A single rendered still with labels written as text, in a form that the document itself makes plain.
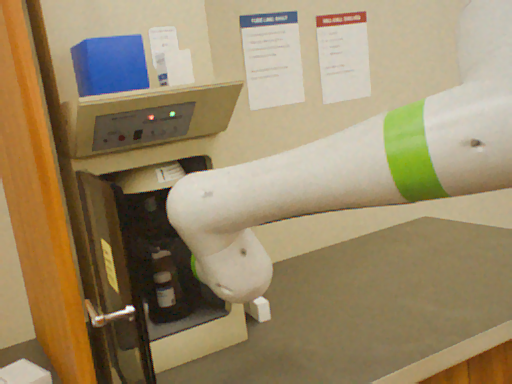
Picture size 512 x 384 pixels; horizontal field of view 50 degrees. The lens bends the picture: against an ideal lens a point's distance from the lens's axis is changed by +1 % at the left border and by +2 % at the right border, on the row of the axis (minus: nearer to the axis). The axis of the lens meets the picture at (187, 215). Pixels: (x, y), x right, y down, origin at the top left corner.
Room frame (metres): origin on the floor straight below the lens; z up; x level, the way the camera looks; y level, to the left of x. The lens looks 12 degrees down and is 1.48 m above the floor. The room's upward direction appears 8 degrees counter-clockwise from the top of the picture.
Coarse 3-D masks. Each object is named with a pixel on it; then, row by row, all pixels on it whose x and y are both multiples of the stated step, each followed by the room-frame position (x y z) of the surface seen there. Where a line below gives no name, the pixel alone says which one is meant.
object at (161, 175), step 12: (144, 168) 1.08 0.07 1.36; (156, 168) 1.08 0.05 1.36; (168, 168) 1.10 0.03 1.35; (180, 168) 1.13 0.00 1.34; (120, 180) 1.09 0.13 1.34; (132, 180) 1.08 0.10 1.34; (144, 180) 1.07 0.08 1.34; (156, 180) 1.07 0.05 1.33; (168, 180) 1.08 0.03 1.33; (132, 192) 1.07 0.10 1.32
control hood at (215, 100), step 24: (96, 96) 0.90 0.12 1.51; (120, 96) 0.91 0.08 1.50; (144, 96) 0.93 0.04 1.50; (168, 96) 0.96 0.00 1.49; (192, 96) 0.98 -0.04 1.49; (216, 96) 1.01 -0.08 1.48; (72, 120) 0.93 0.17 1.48; (192, 120) 1.03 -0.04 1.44; (216, 120) 1.06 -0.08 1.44; (72, 144) 0.96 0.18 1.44; (144, 144) 1.02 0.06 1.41
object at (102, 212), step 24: (96, 192) 0.81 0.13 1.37; (96, 216) 0.85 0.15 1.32; (120, 216) 0.68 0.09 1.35; (96, 240) 0.90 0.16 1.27; (120, 240) 0.69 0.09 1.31; (96, 264) 0.95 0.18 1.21; (120, 264) 0.72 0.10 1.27; (120, 288) 0.75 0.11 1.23; (120, 336) 0.83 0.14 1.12; (144, 336) 0.69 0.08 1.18; (120, 360) 0.88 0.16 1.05; (144, 360) 0.68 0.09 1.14
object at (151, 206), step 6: (144, 198) 1.16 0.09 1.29; (150, 198) 1.15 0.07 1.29; (144, 204) 1.16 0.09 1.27; (150, 204) 1.15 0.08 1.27; (156, 204) 1.16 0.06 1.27; (150, 210) 1.15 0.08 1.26; (156, 210) 1.14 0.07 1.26; (162, 210) 1.13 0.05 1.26; (138, 216) 1.13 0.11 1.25; (144, 216) 1.12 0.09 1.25; (150, 216) 1.12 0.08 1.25; (156, 216) 1.12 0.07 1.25; (162, 216) 1.12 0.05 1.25
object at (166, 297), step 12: (144, 228) 1.12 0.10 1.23; (156, 228) 1.11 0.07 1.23; (168, 228) 1.12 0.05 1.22; (144, 264) 1.12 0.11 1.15; (156, 264) 1.11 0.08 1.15; (168, 264) 1.11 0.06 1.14; (144, 276) 1.13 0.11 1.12; (156, 276) 1.11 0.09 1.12; (168, 276) 1.11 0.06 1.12; (180, 276) 1.12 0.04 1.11; (156, 288) 1.11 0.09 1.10; (168, 288) 1.10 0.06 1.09; (180, 288) 1.11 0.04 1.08; (156, 300) 1.11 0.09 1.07; (168, 300) 1.10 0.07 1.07; (180, 300) 1.11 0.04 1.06
